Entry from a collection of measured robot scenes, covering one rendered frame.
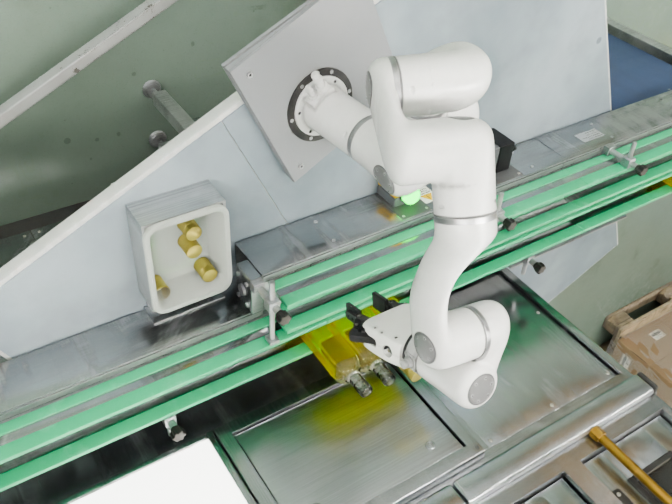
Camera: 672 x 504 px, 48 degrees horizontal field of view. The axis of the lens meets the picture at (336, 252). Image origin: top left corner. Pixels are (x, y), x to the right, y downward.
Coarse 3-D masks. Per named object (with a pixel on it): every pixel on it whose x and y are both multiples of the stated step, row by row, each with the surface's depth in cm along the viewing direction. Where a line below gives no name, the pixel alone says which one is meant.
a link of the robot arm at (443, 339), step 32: (448, 224) 99; (480, 224) 98; (448, 256) 99; (416, 288) 101; (448, 288) 98; (416, 320) 102; (448, 320) 102; (480, 320) 103; (448, 352) 100; (480, 352) 103
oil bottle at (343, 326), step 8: (336, 320) 164; (344, 320) 164; (336, 328) 163; (344, 328) 163; (344, 336) 161; (352, 344) 159; (360, 344) 159; (360, 352) 158; (368, 352) 158; (360, 360) 158; (368, 360) 157; (376, 360) 158; (368, 368) 158
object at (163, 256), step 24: (192, 216) 141; (216, 216) 148; (144, 240) 138; (168, 240) 150; (216, 240) 153; (168, 264) 154; (192, 264) 158; (216, 264) 158; (192, 288) 156; (216, 288) 156; (168, 312) 152
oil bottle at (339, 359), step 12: (300, 336) 167; (312, 336) 161; (324, 336) 161; (336, 336) 161; (312, 348) 163; (324, 348) 158; (336, 348) 158; (348, 348) 158; (324, 360) 159; (336, 360) 156; (348, 360) 156; (336, 372) 156; (348, 372) 155; (360, 372) 158
